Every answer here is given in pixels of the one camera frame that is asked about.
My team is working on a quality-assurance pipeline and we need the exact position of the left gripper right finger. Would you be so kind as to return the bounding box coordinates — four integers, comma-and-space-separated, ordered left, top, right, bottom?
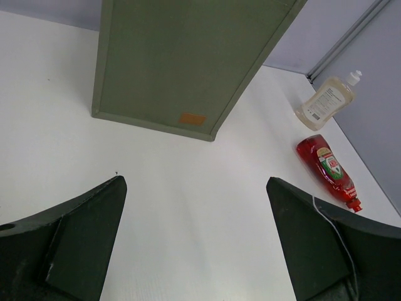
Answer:
266, 177, 400, 300

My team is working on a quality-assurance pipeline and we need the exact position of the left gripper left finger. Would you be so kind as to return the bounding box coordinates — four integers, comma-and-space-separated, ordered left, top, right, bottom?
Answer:
1, 176, 127, 300

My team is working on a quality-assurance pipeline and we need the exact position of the red soap bottle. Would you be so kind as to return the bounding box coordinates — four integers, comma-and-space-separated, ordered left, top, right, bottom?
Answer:
296, 134, 362, 213

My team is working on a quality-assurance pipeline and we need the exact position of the beige soap bottle white cap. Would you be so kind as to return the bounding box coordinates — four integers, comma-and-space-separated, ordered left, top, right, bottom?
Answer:
295, 70, 363, 131

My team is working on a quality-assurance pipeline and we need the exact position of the green canvas bag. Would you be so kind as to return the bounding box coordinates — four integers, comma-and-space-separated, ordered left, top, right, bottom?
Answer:
91, 1, 305, 142

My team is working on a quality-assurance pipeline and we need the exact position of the right frame post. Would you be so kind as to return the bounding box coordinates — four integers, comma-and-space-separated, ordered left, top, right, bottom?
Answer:
306, 0, 391, 84

